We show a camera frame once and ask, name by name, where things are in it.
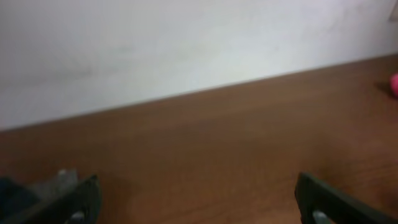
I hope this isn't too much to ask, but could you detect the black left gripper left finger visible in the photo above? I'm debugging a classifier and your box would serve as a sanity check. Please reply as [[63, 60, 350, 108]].
[[6, 175, 102, 224]]

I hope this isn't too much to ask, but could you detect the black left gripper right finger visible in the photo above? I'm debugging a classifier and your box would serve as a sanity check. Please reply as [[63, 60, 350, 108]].
[[294, 172, 397, 224]]

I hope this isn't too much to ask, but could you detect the navy hoodie with white letters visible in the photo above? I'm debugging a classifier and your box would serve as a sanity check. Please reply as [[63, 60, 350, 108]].
[[1, 177, 40, 221]]

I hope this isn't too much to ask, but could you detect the red crumpled garment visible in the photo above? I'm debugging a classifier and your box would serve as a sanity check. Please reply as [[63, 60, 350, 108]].
[[390, 73, 398, 98]]

